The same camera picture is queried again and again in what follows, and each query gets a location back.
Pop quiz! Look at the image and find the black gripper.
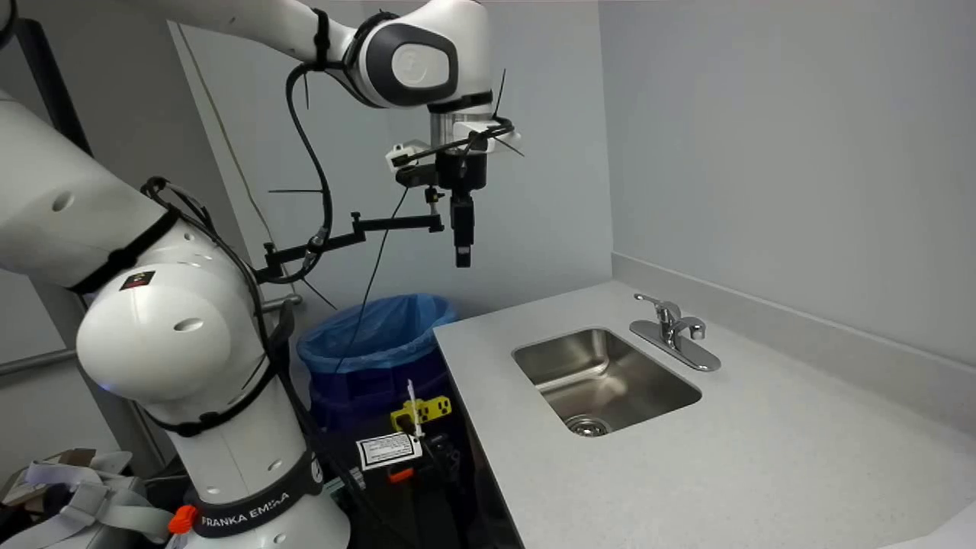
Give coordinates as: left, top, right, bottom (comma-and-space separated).
436, 150, 488, 270

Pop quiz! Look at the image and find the chrome sink faucet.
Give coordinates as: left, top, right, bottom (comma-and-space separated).
629, 294, 720, 373

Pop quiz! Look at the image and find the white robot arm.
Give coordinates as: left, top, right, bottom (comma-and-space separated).
0, 0, 512, 549

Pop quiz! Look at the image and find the stainless steel sink basin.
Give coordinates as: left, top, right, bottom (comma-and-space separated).
512, 331, 703, 440

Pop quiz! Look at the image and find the blue-lined trash bin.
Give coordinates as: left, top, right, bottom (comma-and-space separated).
295, 294, 474, 549

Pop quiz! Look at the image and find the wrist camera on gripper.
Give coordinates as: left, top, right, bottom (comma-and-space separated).
387, 119, 516, 170

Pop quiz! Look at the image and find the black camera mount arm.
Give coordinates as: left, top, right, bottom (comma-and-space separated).
254, 210, 445, 285

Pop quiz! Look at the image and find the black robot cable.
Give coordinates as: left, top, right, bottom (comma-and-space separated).
284, 59, 340, 277

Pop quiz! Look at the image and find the grey strap bundle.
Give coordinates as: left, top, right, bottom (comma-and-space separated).
0, 445, 195, 549

